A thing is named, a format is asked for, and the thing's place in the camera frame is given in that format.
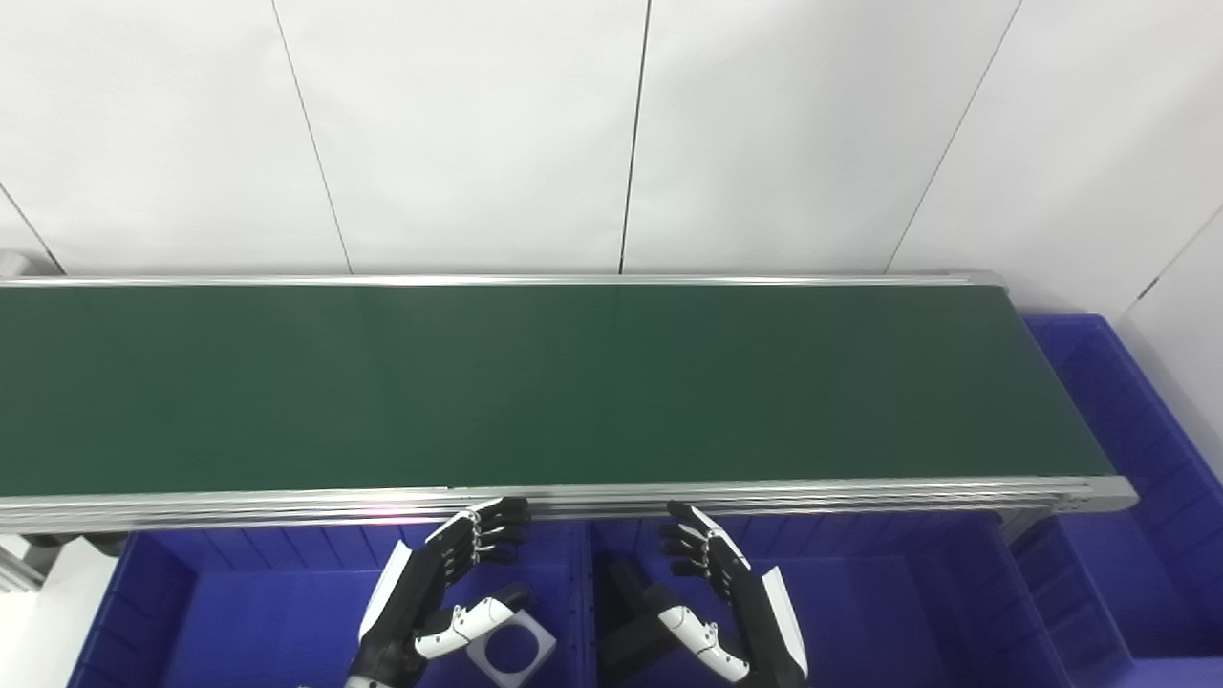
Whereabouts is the white square plate with hole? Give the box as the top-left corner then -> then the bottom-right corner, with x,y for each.
466,612 -> 557,688

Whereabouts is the green conveyor belt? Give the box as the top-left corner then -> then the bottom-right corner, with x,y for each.
0,284 -> 1115,498
0,272 -> 1139,536

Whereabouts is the blue plastic bin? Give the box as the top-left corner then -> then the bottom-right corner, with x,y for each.
587,511 -> 1073,688
1011,313 -> 1223,688
67,521 -> 590,688

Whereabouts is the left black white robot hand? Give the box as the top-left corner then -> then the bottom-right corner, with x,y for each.
347,496 -> 533,688

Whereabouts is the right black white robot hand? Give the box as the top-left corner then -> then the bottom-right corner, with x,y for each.
656,501 -> 809,688

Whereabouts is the aluminium conveyor leg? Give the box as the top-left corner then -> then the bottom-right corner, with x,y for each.
0,535 -> 49,595
994,510 -> 1054,548

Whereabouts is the black parts pile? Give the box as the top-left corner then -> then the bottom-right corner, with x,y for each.
596,558 -> 691,688

